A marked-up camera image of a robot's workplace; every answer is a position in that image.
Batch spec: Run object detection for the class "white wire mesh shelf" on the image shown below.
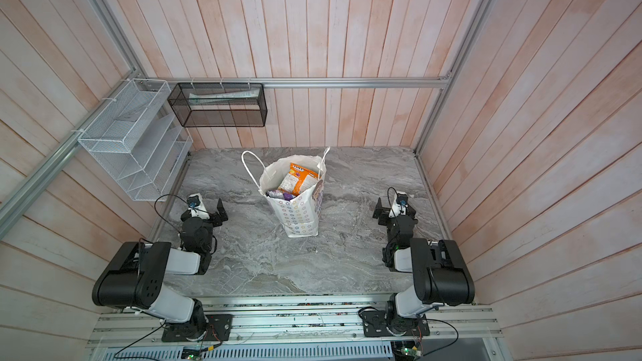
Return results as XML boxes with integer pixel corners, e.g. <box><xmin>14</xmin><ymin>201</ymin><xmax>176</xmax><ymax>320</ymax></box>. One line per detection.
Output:
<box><xmin>79</xmin><ymin>79</ymin><xmax>193</xmax><ymax>202</ymax></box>

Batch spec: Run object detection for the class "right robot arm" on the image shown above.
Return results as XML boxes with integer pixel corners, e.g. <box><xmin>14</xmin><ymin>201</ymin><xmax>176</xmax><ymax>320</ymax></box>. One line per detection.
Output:
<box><xmin>360</xmin><ymin>193</ymin><xmax>475</xmax><ymax>337</ymax></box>

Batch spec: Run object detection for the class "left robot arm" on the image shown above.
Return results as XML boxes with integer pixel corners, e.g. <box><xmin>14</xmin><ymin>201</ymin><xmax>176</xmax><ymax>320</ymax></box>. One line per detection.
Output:
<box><xmin>92</xmin><ymin>194</ymin><xmax>228</xmax><ymax>341</ymax></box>

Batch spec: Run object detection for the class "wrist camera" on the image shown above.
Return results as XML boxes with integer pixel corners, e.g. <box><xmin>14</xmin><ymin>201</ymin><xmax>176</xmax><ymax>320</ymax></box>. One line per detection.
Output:
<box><xmin>187</xmin><ymin>193</ymin><xmax>210</xmax><ymax>220</ymax></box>
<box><xmin>389</xmin><ymin>191</ymin><xmax>409</xmax><ymax>217</ymax></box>

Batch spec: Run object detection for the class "black mesh basket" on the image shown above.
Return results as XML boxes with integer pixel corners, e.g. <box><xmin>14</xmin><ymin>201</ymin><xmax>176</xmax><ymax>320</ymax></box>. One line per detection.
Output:
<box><xmin>168</xmin><ymin>82</ymin><xmax>269</xmax><ymax>128</ymax></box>

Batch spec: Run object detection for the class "aluminium mounting rail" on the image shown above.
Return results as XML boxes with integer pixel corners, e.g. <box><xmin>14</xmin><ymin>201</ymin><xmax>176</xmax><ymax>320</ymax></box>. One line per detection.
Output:
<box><xmin>87</xmin><ymin>293</ymin><xmax>503</xmax><ymax>349</ymax></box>

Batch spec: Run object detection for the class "white printed paper bag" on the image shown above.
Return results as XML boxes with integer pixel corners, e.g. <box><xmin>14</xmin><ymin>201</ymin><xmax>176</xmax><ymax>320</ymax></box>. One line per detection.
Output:
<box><xmin>241</xmin><ymin>147</ymin><xmax>330</xmax><ymax>238</ymax></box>

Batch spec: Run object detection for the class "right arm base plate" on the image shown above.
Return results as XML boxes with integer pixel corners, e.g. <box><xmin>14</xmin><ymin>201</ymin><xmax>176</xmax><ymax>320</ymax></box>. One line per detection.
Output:
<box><xmin>357</xmin><ymin>307</ymin><xmax>430</xmax><ymax>338</ymax></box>

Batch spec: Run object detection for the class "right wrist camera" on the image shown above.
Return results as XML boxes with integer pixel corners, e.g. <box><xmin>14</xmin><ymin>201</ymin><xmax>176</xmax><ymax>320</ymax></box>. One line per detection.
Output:
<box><xmin>389</xmin><ymin>191</ymin><xmax>409</xmax><ymax>217</ymax></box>

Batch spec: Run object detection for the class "purple Fox's candy bag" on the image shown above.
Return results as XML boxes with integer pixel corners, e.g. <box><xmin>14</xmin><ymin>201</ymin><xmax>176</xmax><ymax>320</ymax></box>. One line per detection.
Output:
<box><xmin>266</xmin><ymin>189</ymin><xmax>297</xmax><ymax>202</ymax></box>

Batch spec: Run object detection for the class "orange snack bag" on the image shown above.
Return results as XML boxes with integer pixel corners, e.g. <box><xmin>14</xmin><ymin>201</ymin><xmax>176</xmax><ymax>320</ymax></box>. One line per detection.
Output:
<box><xmin>278</xmin><ymin>163</ymin><xmax>319</xmax><ymax>196</ymax></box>

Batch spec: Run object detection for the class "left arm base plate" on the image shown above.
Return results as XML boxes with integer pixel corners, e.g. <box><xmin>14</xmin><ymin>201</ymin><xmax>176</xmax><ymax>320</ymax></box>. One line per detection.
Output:
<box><xmin>162</xmin><ymin>314</ymin><xmax>233</xmax><ymax>343</ymax></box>

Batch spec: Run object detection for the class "aluminium frame crossbar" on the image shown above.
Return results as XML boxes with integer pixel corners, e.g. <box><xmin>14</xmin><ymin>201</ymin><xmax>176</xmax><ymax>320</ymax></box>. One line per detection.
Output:
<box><xmin>141</xmin><ymin>77</ymin><xmax>451</xmax><ymax>89</ymax></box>

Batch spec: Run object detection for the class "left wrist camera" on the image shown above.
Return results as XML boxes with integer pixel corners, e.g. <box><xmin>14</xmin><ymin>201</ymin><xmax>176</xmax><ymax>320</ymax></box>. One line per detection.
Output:
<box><xmin>187</xmin><ymin>193</ymin><xmax>210</xmax><ymax>220</ymax></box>

